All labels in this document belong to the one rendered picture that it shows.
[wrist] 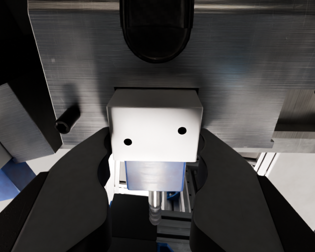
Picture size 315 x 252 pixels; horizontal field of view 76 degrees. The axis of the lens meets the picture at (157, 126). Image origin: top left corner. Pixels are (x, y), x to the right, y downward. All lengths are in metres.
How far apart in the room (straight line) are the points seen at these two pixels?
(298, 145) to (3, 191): 0.34
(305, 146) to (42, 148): 0.30
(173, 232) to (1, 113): 0.40
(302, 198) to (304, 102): 1.65
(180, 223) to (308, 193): 1.39
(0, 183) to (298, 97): 0.28
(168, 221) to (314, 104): 0.40
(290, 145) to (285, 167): 1.25
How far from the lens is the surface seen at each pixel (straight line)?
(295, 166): 1.58
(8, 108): 0.22
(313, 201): 1.90
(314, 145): 0.32
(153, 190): 0.16
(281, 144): 0.30
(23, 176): 0.26
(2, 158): 0.24
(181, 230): 0.51
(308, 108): 0.20
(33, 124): 0.21
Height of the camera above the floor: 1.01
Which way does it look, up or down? 61 degrees down
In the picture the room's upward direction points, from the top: 178 degrees counter-clockwise
